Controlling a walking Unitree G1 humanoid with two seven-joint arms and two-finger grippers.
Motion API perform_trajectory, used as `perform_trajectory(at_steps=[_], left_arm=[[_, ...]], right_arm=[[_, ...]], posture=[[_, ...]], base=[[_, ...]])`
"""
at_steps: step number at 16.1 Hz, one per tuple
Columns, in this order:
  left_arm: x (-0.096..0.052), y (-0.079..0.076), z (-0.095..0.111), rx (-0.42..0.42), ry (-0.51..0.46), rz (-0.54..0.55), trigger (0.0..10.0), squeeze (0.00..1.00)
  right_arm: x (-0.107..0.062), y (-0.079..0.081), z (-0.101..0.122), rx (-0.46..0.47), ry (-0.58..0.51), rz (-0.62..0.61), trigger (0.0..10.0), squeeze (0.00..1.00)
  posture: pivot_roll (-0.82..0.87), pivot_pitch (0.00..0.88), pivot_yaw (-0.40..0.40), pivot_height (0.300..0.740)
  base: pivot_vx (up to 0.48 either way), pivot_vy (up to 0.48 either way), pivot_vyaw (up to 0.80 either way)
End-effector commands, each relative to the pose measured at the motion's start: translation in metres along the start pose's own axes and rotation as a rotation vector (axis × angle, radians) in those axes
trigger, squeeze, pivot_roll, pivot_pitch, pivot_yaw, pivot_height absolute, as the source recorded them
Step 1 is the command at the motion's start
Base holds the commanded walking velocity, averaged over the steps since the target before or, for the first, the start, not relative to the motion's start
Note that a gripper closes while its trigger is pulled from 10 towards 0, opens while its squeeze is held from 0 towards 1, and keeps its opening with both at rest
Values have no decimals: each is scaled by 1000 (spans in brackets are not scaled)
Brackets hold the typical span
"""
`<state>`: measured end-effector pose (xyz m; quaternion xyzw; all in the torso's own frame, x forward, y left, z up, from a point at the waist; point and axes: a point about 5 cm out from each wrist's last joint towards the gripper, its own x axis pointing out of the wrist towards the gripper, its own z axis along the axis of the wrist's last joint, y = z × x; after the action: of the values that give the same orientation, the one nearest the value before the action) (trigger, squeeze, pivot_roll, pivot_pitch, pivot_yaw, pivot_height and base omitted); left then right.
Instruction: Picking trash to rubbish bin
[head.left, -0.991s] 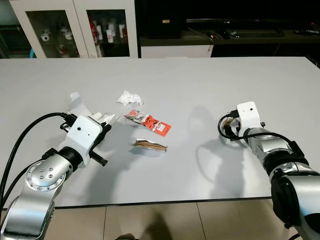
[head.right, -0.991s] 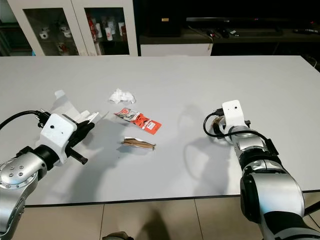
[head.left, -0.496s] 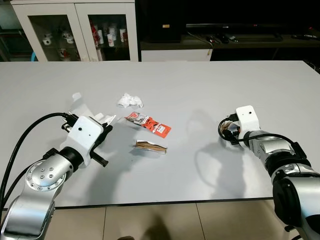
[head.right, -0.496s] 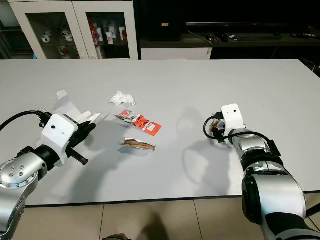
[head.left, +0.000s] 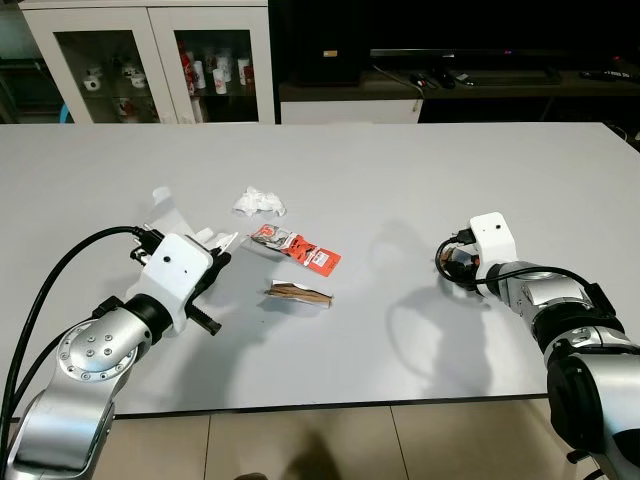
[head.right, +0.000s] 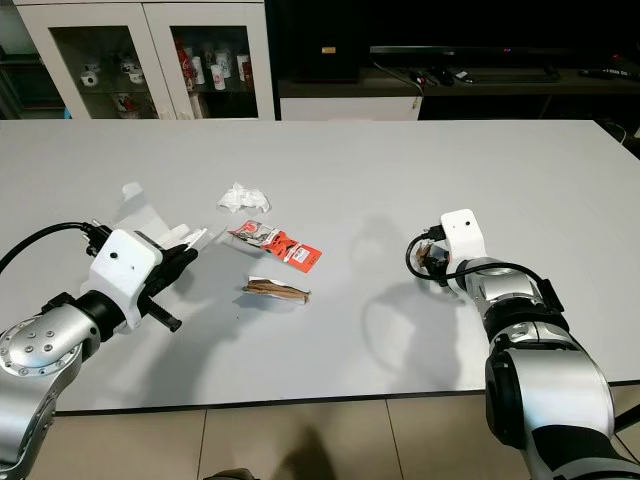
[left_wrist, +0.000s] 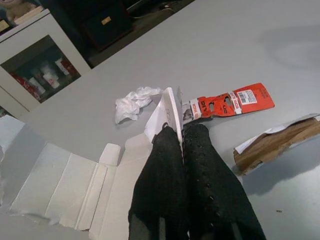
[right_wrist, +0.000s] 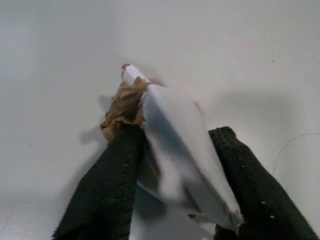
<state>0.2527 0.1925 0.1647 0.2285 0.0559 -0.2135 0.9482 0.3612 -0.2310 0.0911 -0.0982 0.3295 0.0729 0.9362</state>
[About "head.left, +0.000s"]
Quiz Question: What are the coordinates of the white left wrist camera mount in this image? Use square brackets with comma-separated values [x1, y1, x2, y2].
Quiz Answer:
[127, 233, 216, 334]

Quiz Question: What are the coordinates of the dark tv bench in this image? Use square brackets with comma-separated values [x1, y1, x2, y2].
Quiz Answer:
[278, 68, 640, 125]

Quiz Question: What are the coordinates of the white paper scrap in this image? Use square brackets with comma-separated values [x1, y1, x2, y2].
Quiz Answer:
[148, 186, 241, 253]

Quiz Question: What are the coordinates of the crumpled white tissue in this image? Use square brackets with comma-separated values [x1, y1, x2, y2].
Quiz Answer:
[232, 186, 287, 218]

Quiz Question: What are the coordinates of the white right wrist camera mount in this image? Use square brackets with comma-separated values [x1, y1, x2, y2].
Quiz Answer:
[468, 211, 517, 269]

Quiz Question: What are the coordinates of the red snack wrapper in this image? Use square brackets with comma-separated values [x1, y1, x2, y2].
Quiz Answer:
[249, 224, 342, 274]

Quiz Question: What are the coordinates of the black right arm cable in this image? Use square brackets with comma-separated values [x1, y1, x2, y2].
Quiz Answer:
[436, 240, 601, 301]

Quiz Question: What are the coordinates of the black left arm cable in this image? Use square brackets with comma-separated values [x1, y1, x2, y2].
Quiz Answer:
[0, 226, 151, 441]

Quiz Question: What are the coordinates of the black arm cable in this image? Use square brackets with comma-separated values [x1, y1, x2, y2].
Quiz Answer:
[0, 226, 151, 441]
[436, 240, 601, 301]

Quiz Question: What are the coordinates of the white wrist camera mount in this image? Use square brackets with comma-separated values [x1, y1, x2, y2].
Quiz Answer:
[468, 211, 517, 269]
[127, 233, 216, 334]

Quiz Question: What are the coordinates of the tall black speaker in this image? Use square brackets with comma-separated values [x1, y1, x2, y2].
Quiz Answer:
[290, 0, 366, 87]

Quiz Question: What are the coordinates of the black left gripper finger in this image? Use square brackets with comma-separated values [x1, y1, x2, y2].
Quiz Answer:
[203, 250, 234, 297]

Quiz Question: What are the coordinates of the white glass-door cabinet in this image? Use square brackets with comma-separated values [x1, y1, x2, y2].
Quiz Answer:
[20, 0, 277, 125]

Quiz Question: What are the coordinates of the brown snack wrapper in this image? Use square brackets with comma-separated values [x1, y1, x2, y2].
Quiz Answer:
[266, 282, 335, 307]

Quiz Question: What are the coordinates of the black television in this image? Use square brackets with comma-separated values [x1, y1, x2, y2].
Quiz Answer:
[368, 0, 640, 85]

